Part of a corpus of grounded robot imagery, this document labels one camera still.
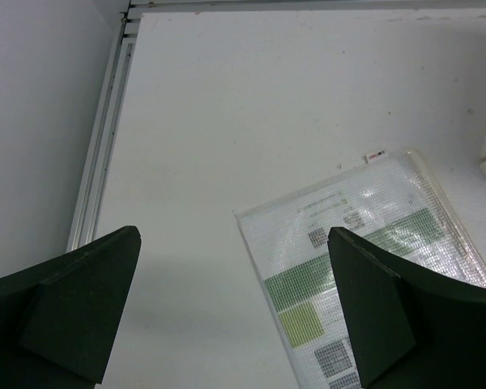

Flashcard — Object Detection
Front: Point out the clear sleeve with documents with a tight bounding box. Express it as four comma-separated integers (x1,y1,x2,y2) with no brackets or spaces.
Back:
237,148,486,388

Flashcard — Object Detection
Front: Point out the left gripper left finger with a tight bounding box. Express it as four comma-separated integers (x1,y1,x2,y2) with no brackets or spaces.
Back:
0,226,142,388

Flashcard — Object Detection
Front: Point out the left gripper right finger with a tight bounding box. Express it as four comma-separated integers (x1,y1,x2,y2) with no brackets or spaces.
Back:
328,227,486,388

